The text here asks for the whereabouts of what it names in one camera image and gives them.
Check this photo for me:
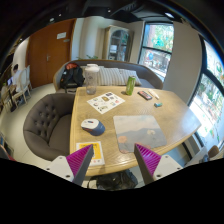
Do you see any white tube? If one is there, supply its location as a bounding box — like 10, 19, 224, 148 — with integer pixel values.
147, 88, 160, 100

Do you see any striped cushion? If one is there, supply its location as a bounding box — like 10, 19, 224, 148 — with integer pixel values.
96, 66, 126, 87
118, 68, 143, 86

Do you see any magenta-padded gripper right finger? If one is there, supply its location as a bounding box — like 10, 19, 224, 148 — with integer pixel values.
133, 143, 184, 185

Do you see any green drink can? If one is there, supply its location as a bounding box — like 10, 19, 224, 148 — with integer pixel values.
125, 75, 137, 97

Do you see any black bag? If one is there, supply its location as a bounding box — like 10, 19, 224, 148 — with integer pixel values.
88, 169, 138, 191

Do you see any group of white chairs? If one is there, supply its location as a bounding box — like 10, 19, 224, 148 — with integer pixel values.
0, 64, 33, 113

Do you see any black-framed window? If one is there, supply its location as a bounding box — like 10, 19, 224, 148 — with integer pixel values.
138, 22, 175, 81

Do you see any black and red flat box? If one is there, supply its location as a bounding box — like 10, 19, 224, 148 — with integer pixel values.
137, 90, 153, 101

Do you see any yellow and white card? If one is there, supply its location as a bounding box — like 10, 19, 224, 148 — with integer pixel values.
75, 140, 106, 167

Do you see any clear shaker bottle white lid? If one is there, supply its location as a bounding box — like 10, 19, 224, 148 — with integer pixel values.
83, 63, 101, 96

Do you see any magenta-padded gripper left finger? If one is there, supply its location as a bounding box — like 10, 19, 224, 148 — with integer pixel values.
44, 144, 95, 187

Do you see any grey tufted armchair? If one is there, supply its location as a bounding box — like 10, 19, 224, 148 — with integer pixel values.
22, 92, 77, 162

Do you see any grey curved sofa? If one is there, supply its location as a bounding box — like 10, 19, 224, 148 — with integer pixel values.
52, 59, 164, 94

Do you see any large curved window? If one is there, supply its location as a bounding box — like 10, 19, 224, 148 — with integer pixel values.
188, 39, 224, 151

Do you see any beige glass-door cabinet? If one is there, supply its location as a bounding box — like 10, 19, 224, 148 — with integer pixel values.
102, 25, 131, 63

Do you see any white and blue computer mouse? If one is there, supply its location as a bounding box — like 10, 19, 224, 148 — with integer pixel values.
80, 118, 106, 137

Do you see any white sticker sheet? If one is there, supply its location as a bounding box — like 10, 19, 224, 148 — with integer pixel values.
86, 91, 126, 115

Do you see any person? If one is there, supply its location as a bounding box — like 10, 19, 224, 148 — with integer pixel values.
7, 63, 24, 88

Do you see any grey printed mouse pad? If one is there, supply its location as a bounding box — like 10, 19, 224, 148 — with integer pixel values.
112, 114, 168, 155

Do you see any brown wooden door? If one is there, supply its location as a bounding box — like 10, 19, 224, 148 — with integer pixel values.
27, 18, 77, 89

